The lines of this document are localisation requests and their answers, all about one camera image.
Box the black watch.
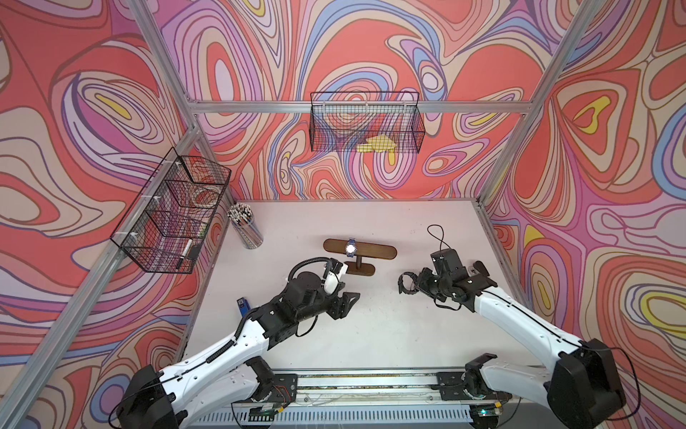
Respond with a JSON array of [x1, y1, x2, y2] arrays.
[[397, 272, 419, 295]]

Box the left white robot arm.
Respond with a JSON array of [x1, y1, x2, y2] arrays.
[[107, 257, 360, 428]]

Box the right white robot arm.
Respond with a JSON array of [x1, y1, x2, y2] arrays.
[[398, 248, 627, 428]]

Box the brown wooden watch stand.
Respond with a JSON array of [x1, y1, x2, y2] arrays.
[[323, 238, 398, 277]]

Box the blue stapler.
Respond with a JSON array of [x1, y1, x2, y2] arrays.
[[237, 297, 251, 317]]

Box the yellow paper in basket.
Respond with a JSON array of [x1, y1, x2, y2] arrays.
[[356, 134, 398, 153]]

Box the white marker in basket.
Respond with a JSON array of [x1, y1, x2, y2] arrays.
[[176, 239, 193, 271]]

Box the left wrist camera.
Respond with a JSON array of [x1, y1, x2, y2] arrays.
[[323, 258, 348, 295]]

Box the black wire basket back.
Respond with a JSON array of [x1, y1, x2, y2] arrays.
[[309, 89, 425, 154]]

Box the black wire basket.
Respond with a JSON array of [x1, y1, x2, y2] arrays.
[[110, 148, 232, 275], [309, 89, 425, 154]]

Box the black wire basket left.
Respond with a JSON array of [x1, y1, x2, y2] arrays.
[[110, 148, 232, 275]]

